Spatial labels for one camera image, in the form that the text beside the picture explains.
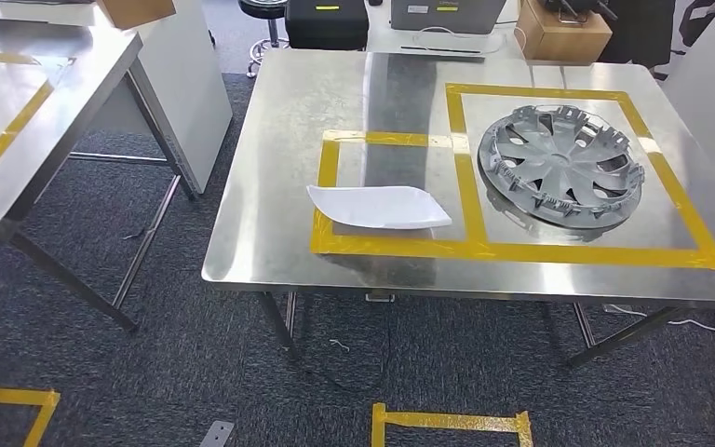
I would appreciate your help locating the brown cardboard box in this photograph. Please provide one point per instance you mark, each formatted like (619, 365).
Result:
(561, 40)
(135, 12)

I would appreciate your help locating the person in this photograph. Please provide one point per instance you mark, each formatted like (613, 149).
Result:
(638, 31)

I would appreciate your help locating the steel workbench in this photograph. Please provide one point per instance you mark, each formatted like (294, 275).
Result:
(86, 62)
(283, 123)

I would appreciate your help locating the black hard case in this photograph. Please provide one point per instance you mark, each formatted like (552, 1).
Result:
(326, 28)

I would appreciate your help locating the small white thread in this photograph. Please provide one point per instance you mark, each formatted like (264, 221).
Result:
(333, 341)

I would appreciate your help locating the black round stool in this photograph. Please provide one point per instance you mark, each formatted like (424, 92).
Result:
(262, 7)

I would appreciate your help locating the grey plastic wheel hubcap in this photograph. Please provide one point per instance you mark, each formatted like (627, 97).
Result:
(555, 166)

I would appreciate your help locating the grey floor socket box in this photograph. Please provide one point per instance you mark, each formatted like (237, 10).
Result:
(381, 298)

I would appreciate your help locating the small yellow tape square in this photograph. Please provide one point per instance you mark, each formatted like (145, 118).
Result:
(328, 160)

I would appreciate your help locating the grey metal floor plate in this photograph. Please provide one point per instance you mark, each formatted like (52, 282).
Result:
(217, 435)

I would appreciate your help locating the white curved plastic part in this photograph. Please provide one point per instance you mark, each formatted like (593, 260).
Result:
(382, 207)

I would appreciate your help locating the yellow tape marking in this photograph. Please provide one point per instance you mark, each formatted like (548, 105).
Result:
(24, 116)

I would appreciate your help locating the large yellow tape square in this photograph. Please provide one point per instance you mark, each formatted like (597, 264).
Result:
(579, 253)

